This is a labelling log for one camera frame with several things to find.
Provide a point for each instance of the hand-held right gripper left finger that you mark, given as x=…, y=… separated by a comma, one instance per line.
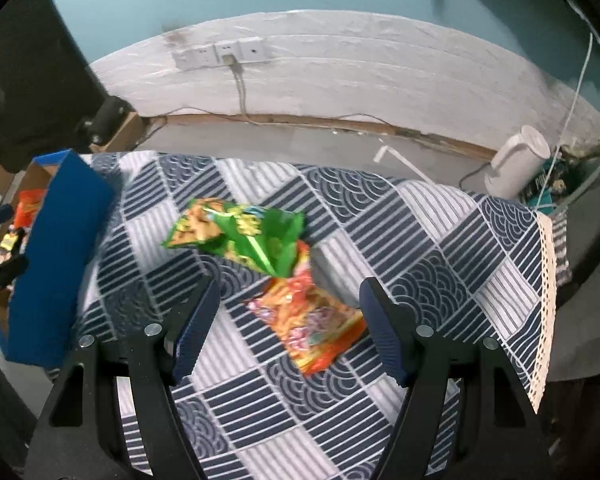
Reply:
x=197, y=325

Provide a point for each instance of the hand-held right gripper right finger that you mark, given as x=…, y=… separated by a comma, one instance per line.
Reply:
x=385, y=330

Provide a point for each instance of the black and yellow snack packet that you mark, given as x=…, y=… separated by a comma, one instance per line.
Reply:
x=12, y=242

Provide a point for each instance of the orange snack bag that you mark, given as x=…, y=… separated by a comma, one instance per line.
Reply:
x=30, y=205

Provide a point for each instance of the blue cardboard box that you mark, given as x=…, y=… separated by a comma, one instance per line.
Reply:
x=55, y=260

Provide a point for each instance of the red snack bag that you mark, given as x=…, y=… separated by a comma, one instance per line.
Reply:
x=305, y=320

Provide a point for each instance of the green snack bag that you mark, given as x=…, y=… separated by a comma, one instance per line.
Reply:
x=240, y=235

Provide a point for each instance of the navy patterned tablecloth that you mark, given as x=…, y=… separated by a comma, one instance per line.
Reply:
x=405, y=220

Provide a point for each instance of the dark flat panel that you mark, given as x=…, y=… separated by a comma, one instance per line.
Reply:
x=30, y=70

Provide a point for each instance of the brown cardboard piece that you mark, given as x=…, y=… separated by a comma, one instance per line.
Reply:
x=130, y=132

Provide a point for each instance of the white paper strip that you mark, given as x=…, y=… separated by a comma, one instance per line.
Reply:
x=395, y=156

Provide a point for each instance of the dark printed box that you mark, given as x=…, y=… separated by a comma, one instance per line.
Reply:
x=540, y=185

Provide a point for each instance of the white electric kettle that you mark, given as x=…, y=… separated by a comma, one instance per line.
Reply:
x=515, y=160

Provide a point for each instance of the wooden baseboard strip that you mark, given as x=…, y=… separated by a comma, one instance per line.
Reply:
x=305, y=121

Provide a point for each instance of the white wall socket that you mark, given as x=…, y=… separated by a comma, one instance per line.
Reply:
x=205, y=56
x=220, y=49
x=184, y=59

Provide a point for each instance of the white wall socket strip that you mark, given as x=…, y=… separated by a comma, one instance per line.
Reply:
x=255, y=50

